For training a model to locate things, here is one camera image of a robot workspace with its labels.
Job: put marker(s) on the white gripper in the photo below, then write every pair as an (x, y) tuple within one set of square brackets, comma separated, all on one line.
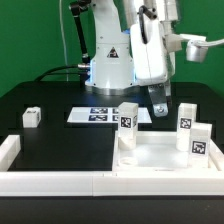
[(153, 64)]

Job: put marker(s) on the white square tabletop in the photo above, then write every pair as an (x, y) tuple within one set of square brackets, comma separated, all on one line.
[(154, 151)]

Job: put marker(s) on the white U-shaped fence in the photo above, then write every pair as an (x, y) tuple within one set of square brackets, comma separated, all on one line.
[(181, 182)]

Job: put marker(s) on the white marker base plate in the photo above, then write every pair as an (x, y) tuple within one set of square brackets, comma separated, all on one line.
[(103, 115)]

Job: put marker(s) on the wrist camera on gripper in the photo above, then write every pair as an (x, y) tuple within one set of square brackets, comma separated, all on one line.
[(194, 53)]

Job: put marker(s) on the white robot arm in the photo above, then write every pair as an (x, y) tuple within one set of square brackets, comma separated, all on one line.
[(112, 68)]

